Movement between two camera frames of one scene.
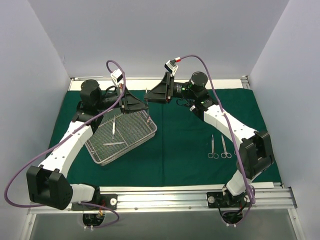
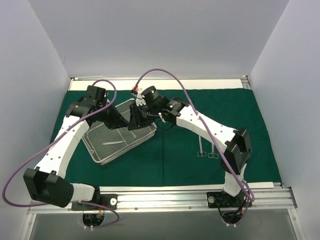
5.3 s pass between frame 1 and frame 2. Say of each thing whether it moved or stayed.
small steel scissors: moved
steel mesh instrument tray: stayed
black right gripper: moved
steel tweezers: stayed
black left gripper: moved
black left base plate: stayed
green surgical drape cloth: stayed
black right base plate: stayed
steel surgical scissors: stayed
